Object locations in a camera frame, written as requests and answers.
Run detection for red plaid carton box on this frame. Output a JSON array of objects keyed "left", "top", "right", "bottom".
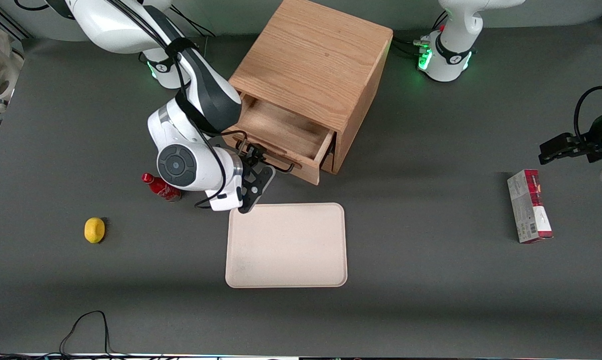
[{"left": 507, "top": 169, "right": 554, "bottom": 245}]

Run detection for white background equipment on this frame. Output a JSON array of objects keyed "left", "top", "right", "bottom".
[{"left": 0, "top": 12, "right": 26, "bottom": 146}]

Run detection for yellow lemon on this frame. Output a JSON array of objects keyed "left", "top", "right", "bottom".
[{"left": 84, "top": 217, "right": 106, "bottom": 245}]

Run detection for black looped table cable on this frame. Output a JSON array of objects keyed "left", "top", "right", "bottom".
[{"left": 58, "top": 310, "right": 131, "bottom": 359}]

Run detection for black wire drawer handle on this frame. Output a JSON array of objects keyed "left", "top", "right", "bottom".
[{"left": 236, "top": 139, "right": 296, "bottom": 174}]

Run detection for black arm base cables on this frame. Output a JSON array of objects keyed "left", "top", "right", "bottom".
[
  {"left": 171, "top": 5, "right": 217, "bottom": 40},
  {"left": 391, "top": 10, "right": 449, "bottom": 59}
]

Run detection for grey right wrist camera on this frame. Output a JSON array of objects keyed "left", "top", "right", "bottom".
[{"left": 237, "top": 165, "right": 276, "bottom": 215}]

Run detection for oak wooden drawer cabinet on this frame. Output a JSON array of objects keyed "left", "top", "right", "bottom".
[{"left": 227, "top": 0, "right": 394, "bottom": 175}]

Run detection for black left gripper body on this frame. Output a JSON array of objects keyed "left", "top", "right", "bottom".
[{"left": 578, "top": 106, "right": 602, "bottom": 164}]

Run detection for red cola bottle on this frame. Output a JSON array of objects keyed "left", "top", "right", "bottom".
[{"left": 141, "top": 172, "right": 182, "bottom": 203}]

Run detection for wooden drawer with shallow front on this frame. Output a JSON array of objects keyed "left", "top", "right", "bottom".
[{"left": 222, "top": 92, "right": 337, "bottom": 186}]

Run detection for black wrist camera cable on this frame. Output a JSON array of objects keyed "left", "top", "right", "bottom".
[
  {"left": 574, "top": 86, "right": 602, "bottom": 147},
  {"left": 106, "top": 0, "right": 249, "bottom": 210}
]

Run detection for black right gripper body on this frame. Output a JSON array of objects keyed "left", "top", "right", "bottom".
[{"left": 237, "top": 145, "right": 259, "bottom": 177}]

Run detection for beige rectangular tray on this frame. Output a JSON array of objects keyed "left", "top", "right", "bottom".
[{"left": 225, "top": 202, "right": 348, "bottom": 289}]

